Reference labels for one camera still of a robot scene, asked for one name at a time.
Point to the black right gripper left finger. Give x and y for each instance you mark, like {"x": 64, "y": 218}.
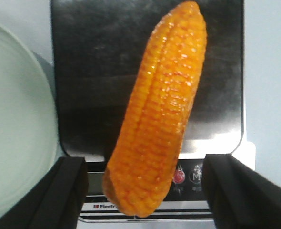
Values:
{"x": 56, "y": 200}

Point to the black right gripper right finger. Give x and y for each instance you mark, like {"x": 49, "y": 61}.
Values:
{"x": 238, "y": 197}

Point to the orange corn cob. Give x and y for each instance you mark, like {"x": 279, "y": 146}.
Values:
{"x": 139, "y": 172}

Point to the pale green round plate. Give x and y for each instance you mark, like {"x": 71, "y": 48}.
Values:
{"x": 28, "y": 126}

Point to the black silver kitchen scale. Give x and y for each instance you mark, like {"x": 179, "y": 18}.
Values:
{"x": 98, "y": 46}

